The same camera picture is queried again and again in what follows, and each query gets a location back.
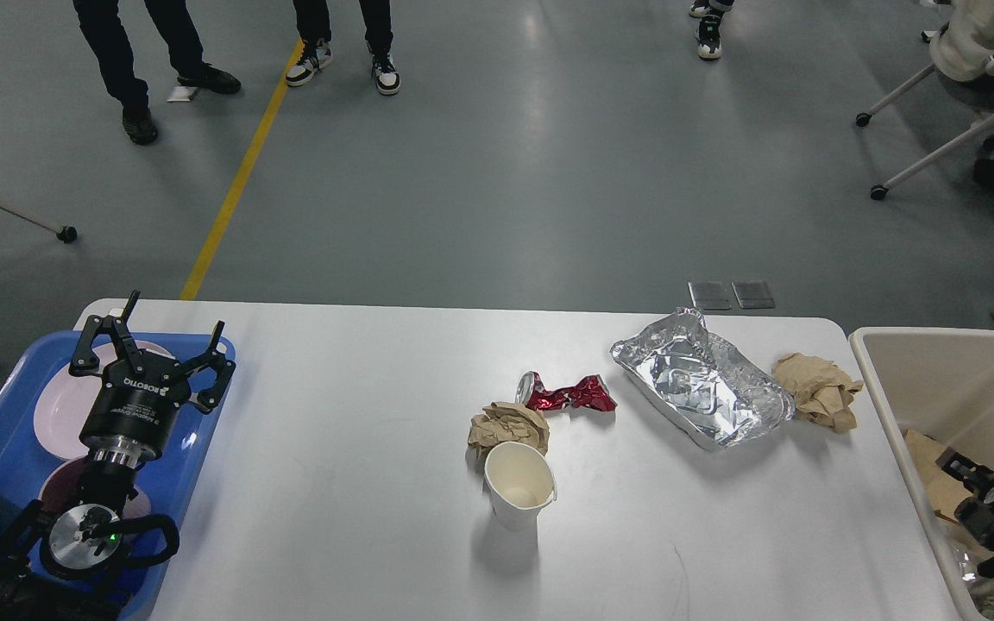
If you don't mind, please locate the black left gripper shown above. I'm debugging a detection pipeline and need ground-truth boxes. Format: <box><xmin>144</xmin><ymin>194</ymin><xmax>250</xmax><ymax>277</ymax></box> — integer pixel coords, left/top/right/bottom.
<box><xmin>68</xmin><ymin>290</ymin><xmax>236</xmax><ymax>457</ymax></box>

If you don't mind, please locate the brown paper bag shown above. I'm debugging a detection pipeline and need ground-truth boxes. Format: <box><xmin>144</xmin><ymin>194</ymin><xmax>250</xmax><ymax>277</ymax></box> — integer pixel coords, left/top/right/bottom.
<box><xmin>901</xmin><ymin>429</ymin><xmax>973</xmax><ymax>542</ymax></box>

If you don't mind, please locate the clear plastic wrap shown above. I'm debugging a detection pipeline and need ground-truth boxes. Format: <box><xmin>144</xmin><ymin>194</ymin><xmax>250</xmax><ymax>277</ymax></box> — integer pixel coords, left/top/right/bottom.
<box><xmin>947</xmin><ymin>539</ymin><xmax>994</xmax><ymax>620</ymax></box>

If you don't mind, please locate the pink plate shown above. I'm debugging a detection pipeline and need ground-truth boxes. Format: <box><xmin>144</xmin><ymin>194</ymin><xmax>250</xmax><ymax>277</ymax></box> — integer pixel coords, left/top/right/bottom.
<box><xmin>32</xmin><ymin>340</ymin><xmax>179</xmax><ymax>461</ymax></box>

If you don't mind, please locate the pink mug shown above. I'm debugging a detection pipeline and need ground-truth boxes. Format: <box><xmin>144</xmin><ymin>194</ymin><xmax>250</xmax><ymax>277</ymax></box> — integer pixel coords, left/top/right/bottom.
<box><xmin>36</xmin><ymin>455</ymin><xmax>155</xmax><ymax>540</ymax></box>

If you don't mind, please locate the brown paper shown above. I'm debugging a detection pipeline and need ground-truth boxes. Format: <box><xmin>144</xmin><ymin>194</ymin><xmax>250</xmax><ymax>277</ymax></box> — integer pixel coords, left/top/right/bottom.
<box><xmin>772</xmin><ymin>353</ymin><xmax>864</xmax><ymax>434</ymax></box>

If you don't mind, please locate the aluminium foil tray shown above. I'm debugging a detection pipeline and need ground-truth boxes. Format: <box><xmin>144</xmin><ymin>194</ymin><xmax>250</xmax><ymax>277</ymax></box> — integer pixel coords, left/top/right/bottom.
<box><xmin>610</xmin><ymin>307</ymin><xmax>796</xmax><ymax>451</ymax></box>

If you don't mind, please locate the white paper cup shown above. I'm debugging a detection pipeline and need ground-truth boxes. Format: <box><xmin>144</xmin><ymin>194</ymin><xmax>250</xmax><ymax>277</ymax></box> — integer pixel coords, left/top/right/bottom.
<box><xmin>484</xmin><ymin>442</ymin><xmax>557</xmax><ymax>530</ymax></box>

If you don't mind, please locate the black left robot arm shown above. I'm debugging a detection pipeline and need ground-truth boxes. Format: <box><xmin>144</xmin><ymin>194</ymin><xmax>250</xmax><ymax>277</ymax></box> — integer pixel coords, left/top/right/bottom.
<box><xmin>0</xmin><ymin>293</ymin><xmax>236</xmax><ymax>620</ymax></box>

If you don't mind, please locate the beige plastic bin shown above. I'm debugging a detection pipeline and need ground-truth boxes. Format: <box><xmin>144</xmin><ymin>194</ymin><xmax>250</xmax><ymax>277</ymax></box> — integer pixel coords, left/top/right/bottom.
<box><xmin>848</xmin><ymin>327</ymin><xmax>994</xmax><ymax>620</ymax></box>

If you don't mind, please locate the blue plastic tray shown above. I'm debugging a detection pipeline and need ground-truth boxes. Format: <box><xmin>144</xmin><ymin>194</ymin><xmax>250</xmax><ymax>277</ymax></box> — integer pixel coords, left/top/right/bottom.
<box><xmin>0</xmin><ymin>330</ymin><xmax>223</xmax><ymax>620</ymax></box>

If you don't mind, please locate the metal floor plate right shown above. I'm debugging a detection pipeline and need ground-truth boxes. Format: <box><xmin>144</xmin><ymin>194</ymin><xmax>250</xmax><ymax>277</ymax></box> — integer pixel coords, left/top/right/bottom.
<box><xmin>731</xmin><ymin>280</ymin><xmax>777</xmax><ymax>310</ymax></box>

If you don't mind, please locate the metal floor plate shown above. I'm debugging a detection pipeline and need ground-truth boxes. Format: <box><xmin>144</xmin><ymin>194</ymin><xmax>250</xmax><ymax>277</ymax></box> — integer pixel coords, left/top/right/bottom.
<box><xmin>731</xmin><ymin>280</ymin><xmax>777</xmax><ymax>310</ymax></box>
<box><xmin>688</xmin><ymin>280</ymin><xmax>733</xmax><ymax>311</ymax></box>

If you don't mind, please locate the metal floor plate left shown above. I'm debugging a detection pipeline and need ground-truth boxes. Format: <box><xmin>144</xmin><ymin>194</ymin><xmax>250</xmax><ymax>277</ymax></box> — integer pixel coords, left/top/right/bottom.
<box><xmin>688</xmin><ymin>280</ymin><xmax>733</xmax><ymax>311</ymax></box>

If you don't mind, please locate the person in dark trousers left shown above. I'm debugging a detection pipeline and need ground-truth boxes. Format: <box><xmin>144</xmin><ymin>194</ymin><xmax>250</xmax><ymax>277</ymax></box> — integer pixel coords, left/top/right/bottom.
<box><xmin>72</xmin><ymin>1</ymin><xmax>242</xmax><ymax>146</ymax></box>

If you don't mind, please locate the crumpled brown paper ball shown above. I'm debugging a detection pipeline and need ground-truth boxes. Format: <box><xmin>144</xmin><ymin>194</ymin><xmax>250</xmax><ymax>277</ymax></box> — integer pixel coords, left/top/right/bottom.
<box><xmin>467</xmin><ymin>402</ymin><xmax>550</xmax><ymax>460</ymax></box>

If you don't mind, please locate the person in black trousers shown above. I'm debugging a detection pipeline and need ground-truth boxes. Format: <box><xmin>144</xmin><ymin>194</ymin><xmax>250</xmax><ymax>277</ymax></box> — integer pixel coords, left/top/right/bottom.
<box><xmin>285</xmin><ymin>0</ymin><xmax>401</xmax><ymax>97</ymax></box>

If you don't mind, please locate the crushed red can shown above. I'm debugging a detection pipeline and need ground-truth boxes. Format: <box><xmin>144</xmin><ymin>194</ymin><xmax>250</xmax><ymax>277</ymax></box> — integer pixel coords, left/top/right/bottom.
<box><xmin>516</xmin><ymin>371</ymin><xmax>618</xmax><ymax>412</ymax></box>

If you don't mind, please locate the person with black sneakers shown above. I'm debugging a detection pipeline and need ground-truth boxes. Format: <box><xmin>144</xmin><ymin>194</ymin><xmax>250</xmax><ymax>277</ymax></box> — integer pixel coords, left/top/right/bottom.
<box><xmin>689</xmin><ymin>0</ymin><xmax>734</xmax><ymax>60</ymax></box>

